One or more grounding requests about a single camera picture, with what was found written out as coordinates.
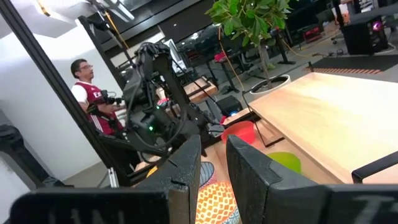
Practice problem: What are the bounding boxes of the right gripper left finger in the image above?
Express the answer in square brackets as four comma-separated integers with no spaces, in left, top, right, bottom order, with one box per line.
[136,134,202,224]

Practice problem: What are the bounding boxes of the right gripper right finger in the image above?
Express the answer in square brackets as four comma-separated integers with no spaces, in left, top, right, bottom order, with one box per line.
[226,134,327,224]

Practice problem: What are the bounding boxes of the yellow bowl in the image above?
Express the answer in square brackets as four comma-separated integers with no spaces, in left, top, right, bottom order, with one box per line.
[145,166,159,179]

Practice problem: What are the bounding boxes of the blue striped bowl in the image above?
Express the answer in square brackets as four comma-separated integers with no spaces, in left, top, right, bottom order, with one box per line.
[198,161,216,189]

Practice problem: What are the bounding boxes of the orange patterned bowl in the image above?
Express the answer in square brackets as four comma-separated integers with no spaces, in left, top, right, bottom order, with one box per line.
[195,181,241,224]

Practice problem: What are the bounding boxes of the green plastic bowl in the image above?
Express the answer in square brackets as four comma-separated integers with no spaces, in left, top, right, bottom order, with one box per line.
[267,151,302,174]

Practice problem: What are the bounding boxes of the red plastic bowl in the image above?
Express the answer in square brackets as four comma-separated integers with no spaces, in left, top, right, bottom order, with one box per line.
[220,120,256,145]

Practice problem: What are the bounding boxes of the turquoise patterned bowl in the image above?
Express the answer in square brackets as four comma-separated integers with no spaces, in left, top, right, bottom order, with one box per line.
[222,207,243,224]

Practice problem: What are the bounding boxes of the black computer case blue light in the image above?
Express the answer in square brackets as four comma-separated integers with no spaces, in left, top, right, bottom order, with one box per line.
[216,95,244,118]

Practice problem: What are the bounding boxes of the wooden crate table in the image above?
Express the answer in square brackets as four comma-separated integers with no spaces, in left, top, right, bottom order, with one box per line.
[182,77,218,104]

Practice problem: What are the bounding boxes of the black handheld controller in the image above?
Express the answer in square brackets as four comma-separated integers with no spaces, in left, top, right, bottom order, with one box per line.
[86,89,124,125]

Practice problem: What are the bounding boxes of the computer monitor white screen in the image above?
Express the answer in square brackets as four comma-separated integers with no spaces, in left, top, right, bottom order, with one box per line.
[163,39,187,75]

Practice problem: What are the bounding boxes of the person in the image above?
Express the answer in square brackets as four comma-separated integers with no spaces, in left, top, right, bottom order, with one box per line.
[70,58,127,136]

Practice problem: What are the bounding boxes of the black hazard-striped floor mat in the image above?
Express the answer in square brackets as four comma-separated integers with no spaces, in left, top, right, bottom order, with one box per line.
[303,54,398,75]

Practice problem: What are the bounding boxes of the red tool case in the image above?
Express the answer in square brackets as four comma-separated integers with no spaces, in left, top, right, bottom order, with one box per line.
[303,26,323,44]

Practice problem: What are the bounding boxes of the black metal stand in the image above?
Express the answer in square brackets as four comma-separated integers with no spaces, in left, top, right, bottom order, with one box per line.
[0,124,74,191]

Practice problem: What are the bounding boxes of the green potted plant white pot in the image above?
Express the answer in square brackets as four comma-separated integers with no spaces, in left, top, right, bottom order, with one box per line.
[205,0,292,101]

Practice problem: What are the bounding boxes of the black computer tower pink light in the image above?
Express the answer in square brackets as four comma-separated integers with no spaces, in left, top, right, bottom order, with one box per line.
[341,15,389,56]

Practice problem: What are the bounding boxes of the black aluminium table frame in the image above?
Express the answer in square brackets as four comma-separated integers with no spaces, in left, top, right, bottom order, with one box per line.
[0,0,137,188]

